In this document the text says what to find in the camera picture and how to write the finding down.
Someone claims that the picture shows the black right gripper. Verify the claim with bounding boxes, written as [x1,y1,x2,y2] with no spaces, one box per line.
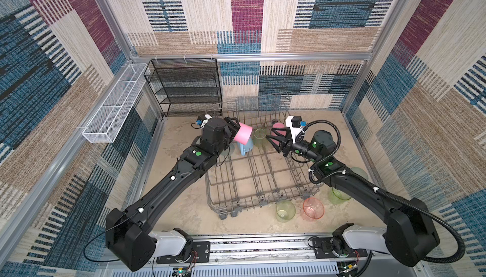
[265,127,320,163]

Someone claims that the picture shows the magenta pink cup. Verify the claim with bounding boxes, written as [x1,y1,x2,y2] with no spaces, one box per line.
[234,123,253,145]

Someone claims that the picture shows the pink plastic cup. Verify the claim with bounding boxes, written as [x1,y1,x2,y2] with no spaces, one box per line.
[271,122,287,136]

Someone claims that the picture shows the green translucent cup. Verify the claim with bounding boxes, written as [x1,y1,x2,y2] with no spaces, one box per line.
[253,128,268,149]

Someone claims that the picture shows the light blue mug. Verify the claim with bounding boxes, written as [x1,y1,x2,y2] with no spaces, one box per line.
[237,140,254,156]

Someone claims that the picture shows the teal translucent cup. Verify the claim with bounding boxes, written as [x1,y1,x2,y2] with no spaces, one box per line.
[221,144,235,156]

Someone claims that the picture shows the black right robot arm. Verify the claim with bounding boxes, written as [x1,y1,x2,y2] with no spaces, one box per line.
[266,128,440,267]

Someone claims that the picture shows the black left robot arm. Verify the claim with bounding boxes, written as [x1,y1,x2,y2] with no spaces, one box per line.
[105,117,241,272]

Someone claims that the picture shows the green cup by right arm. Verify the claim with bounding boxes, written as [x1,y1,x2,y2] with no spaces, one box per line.
[329,188,352,205]

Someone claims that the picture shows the black mesh shelf unit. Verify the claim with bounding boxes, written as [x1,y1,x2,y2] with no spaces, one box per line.
[145,58,223,117]

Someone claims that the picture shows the yellow-green translucent cup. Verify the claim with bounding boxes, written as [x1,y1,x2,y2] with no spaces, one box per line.
[276,200,296,223]

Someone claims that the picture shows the pink translucent cup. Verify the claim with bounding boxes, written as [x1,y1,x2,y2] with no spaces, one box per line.
[301,197,325,221]

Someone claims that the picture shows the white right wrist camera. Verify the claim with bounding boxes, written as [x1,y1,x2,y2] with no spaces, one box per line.
[285,116,307,144]

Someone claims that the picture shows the grey wire dish rack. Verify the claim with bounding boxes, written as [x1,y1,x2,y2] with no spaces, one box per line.
[205,93,320,220]

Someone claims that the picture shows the black corrugated cable conduit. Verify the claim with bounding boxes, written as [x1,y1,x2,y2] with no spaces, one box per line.
[303,119,467,264]

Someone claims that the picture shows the aluminium front rail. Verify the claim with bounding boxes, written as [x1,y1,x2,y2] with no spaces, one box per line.
[95,233,432,276]

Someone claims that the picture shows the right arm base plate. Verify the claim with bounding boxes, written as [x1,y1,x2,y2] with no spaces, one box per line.
[307,236,368,259]

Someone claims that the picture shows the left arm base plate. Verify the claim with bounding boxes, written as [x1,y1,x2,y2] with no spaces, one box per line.
[156,241,211,264]

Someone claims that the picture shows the white wire wall basket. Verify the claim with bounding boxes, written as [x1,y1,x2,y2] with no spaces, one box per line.
[82,63,148,144]

